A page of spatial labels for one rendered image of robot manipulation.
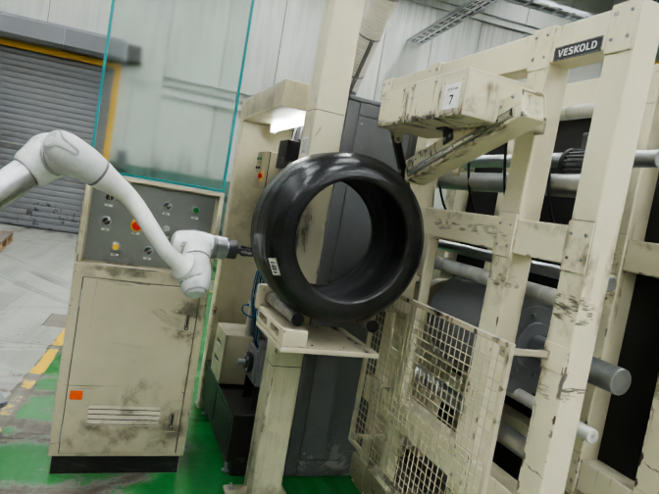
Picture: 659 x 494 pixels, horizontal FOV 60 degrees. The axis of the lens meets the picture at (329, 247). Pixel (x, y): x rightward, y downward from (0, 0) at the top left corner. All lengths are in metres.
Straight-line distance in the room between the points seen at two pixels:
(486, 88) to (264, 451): 1.63
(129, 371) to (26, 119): 9.07
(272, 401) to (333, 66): 1.36
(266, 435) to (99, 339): 0.79
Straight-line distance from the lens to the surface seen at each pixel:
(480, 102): 1.88
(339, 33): 2.37
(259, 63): 11.36
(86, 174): 1.97
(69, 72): 11.35
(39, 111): 11.35
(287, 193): 1.86
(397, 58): 12.06
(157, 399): 2.66
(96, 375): 2.61
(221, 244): 2.22
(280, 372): 2.38
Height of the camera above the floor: 1.30
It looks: 4 degrees down
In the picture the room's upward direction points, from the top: 10 degrees clockwise
